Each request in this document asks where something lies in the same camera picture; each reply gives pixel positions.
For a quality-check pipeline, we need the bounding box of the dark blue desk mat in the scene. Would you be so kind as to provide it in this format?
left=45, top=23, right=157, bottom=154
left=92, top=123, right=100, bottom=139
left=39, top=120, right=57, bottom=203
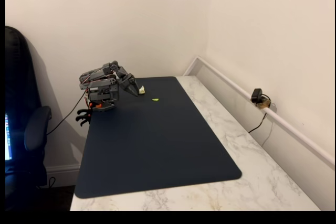
left=74, top=76, right=243, bottom=199

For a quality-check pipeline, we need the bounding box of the black office chair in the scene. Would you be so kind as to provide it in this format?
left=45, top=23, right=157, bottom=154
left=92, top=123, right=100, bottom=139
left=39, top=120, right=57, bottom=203
left=5, top=26, right=53, bottom=210

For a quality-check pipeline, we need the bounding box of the white baseboard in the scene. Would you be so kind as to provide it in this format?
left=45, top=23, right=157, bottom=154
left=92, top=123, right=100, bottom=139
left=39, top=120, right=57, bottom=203
left=45, top=164, right=81, bottom=188

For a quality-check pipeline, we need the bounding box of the black webcam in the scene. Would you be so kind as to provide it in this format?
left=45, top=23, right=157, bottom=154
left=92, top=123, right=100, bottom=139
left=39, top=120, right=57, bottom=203
left=250, top=88, right=264, bottom=103

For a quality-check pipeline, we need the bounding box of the laptop with lit screen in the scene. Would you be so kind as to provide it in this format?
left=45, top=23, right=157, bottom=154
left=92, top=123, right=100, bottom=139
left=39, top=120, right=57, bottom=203
left=5, top=113, right=13, bottom=162

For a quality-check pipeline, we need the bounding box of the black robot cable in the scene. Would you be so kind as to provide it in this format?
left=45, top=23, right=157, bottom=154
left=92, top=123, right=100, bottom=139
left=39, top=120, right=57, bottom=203
left=46, top=90, right=89, bottom=136

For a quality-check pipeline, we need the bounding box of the black cable on floor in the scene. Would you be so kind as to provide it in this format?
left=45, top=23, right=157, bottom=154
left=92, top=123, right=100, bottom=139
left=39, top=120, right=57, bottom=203
left=38, top=176, right=57, bottom=189

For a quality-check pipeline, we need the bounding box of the black webcam cable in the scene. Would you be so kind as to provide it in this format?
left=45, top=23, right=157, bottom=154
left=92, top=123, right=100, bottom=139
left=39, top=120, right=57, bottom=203
left=247, top=93, right=271, bottom=134

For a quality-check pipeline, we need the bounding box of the tan webcam mount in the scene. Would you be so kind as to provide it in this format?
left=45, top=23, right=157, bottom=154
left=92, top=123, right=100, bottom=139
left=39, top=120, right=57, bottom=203
left=257, top=99, right=271, bottom=110

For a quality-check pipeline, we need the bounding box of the white wall rail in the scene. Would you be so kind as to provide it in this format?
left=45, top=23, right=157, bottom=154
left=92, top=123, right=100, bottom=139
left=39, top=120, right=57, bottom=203
left=182, top=56, right=335, bottom=170

